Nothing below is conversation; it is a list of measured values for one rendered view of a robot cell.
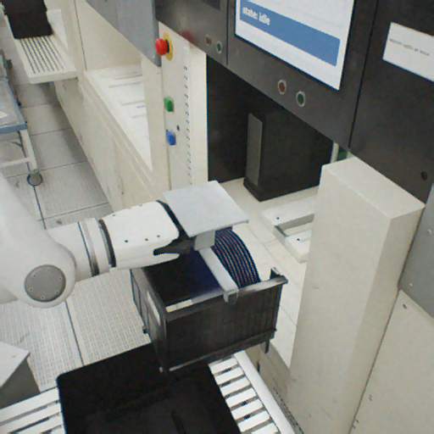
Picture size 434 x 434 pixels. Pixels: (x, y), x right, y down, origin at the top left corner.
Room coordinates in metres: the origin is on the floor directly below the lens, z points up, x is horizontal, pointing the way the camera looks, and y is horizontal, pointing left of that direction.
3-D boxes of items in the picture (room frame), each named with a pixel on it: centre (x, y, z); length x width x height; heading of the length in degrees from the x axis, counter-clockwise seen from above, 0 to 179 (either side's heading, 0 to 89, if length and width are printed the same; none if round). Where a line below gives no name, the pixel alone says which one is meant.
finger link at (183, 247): (0.51, 0.08, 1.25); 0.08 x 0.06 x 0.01; 58
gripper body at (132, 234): (0.53, 0.12, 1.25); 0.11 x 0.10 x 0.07; 115
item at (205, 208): (0.57, 0.03, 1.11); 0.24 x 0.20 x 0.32; 25
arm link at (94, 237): (0.50, 0.18, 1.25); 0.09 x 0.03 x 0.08; 25
